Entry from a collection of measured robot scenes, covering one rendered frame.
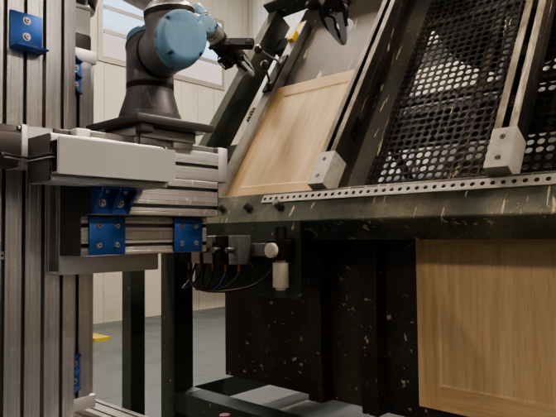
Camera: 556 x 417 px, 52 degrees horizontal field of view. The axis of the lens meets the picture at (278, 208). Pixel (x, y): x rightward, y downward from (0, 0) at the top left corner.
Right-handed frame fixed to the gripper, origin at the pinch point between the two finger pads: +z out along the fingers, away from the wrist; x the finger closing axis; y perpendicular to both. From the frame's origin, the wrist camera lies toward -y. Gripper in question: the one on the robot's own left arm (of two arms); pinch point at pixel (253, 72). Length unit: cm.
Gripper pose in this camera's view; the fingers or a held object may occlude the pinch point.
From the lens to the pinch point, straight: 239.7
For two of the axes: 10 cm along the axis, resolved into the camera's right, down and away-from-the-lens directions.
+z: 5.8, 5.6, 5.9
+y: -8.1, 3.2, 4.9
